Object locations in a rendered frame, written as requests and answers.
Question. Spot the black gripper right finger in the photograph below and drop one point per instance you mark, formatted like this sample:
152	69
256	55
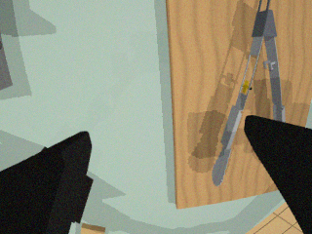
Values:
285	151

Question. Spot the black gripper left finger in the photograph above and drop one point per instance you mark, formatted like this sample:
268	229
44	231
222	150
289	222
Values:
39	195

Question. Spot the light brown wooden board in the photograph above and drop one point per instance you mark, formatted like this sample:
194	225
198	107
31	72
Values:
209	46

